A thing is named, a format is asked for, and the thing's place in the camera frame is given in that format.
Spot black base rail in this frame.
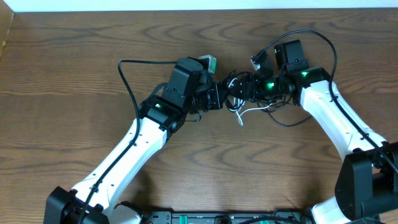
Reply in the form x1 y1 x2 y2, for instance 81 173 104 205
140 209 315 224

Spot black usb cable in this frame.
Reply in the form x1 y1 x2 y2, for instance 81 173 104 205
221 70 313 128

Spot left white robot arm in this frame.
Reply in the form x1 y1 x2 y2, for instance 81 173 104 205
44 55 226 223

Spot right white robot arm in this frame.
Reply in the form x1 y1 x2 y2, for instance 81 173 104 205
227 40 397 223

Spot white usb cable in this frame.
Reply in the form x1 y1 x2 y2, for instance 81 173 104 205
226 77 273 126

